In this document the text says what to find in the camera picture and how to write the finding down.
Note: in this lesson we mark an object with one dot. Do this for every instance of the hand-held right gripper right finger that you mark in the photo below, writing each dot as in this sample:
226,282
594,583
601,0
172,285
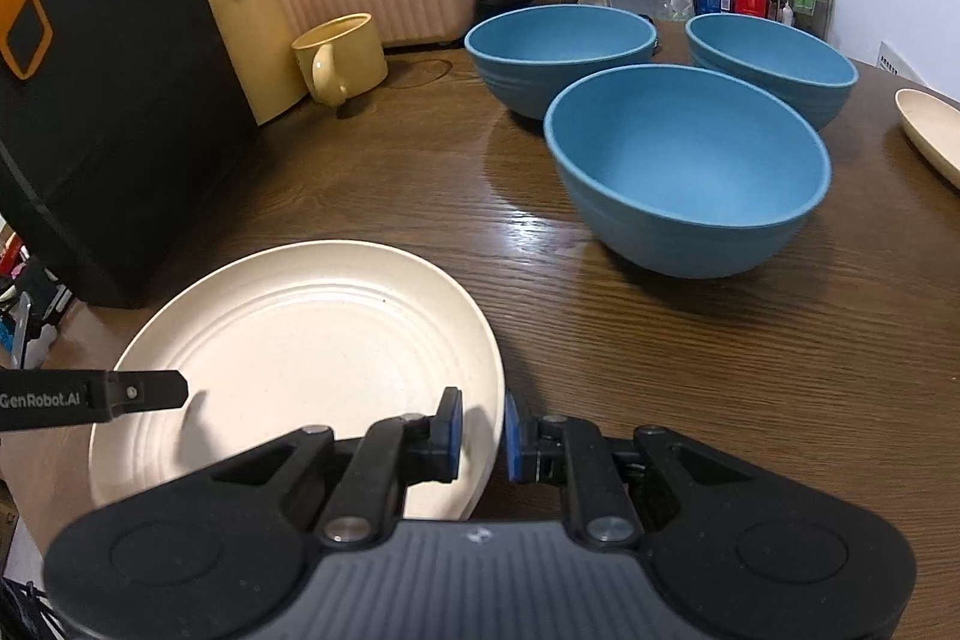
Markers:
514,437

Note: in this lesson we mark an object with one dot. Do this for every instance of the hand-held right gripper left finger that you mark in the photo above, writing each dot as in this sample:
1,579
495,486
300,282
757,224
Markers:
450,434

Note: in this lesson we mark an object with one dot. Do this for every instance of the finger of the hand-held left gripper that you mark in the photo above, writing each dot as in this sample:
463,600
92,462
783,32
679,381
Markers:
150,389

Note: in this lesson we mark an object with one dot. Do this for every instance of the cream plate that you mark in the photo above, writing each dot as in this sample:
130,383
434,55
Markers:
300,347
934,130

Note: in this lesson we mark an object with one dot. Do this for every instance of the blue bowl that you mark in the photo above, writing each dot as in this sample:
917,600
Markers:
772,55
675,160
555,40

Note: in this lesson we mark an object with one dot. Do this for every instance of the black paper bag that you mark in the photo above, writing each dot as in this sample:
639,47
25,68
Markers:
127,123

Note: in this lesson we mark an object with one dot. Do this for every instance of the yellow mug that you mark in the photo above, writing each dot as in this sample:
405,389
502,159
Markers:
352,59

